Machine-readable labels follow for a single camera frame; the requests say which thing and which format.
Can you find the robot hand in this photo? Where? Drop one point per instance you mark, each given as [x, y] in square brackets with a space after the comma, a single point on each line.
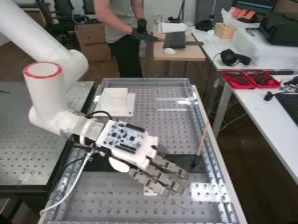
[133, 156]

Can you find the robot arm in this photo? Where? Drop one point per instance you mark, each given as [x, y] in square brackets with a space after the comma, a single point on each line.
[44, 40]

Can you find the thin stick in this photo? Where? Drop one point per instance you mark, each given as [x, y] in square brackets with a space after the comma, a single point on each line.
[202, 141]

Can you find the small white box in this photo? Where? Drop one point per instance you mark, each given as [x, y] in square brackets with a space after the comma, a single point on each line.
[114, 101]

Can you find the clear box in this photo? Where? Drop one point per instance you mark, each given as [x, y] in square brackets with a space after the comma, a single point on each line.
[133, 81]

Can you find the white desk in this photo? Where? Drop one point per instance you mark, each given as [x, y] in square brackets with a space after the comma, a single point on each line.
[270, 56]
[260, 116]

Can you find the wooden desk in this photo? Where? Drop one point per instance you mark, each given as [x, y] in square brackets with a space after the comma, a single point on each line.
[181, 55]

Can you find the white mouse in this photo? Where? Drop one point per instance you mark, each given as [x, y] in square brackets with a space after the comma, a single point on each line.
[169, 51]

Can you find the red tray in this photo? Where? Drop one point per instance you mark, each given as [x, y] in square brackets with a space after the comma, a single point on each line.
[236, 80]
[264, 78]

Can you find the small black device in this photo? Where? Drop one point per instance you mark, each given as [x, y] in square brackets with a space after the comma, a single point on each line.
[267, 96]

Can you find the black keyboard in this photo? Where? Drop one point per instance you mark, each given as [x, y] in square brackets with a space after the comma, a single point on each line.
[174, 40]
[290, 106]

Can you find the cardboard box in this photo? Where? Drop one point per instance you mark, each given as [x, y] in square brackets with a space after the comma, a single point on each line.
[90, 40]

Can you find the black headphones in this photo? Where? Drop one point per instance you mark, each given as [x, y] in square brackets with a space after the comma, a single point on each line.
[230, 57]

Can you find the person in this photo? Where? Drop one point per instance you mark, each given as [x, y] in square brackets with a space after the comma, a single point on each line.
[121, 20]

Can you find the small wooden box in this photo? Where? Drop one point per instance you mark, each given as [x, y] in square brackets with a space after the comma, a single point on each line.
[224, 31]

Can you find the black chair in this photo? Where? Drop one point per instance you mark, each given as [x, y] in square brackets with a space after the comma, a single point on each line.
[61, 13]

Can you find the black printer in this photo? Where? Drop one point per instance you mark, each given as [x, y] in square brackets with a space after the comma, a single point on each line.
[280, 30]

